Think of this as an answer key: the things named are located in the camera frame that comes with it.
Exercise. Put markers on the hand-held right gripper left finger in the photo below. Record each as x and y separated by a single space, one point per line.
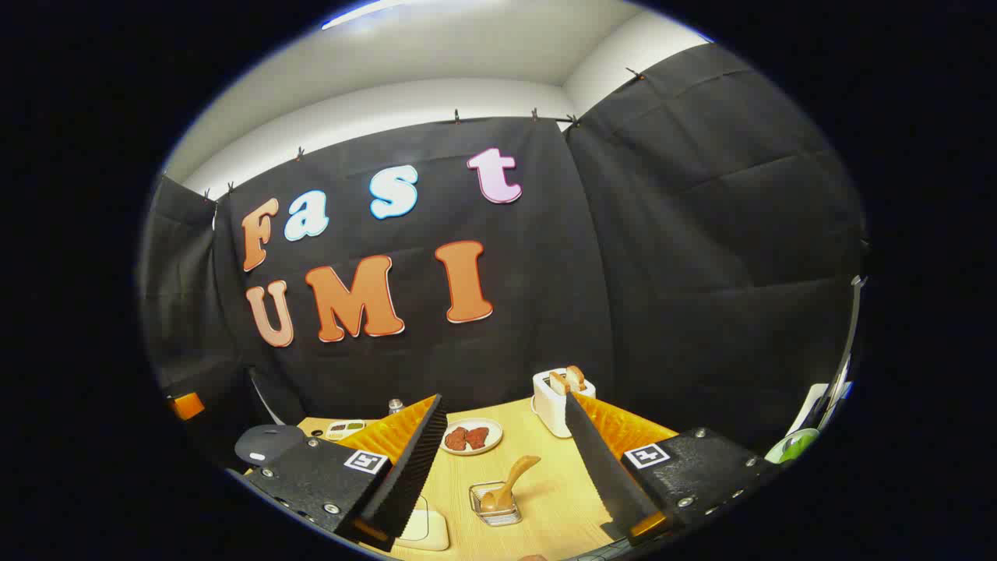
413 467

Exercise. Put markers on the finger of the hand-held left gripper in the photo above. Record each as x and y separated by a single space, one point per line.
187 406

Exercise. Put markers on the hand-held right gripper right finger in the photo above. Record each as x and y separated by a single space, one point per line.
604 475

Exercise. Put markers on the beige rice tray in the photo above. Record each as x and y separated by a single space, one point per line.
424 530

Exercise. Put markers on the dark grey rice cooker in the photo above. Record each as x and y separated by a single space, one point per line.
269 444

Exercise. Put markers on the wooden spoon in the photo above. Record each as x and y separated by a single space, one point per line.
508 483

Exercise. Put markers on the red meat piece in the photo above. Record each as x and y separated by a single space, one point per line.
477 436
456 439

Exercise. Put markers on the white round plate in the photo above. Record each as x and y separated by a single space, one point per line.
471 450

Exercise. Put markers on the small clear bottle red label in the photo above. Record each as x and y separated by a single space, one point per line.
396 406

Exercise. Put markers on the white divided grain dish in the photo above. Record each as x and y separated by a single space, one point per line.
345 428

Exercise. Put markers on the white toaster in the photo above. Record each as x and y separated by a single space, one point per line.
551 409

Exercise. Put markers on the toasted bread slice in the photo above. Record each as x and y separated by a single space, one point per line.
576 377
558 382

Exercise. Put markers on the green and white round object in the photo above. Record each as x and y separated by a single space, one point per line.
790 446

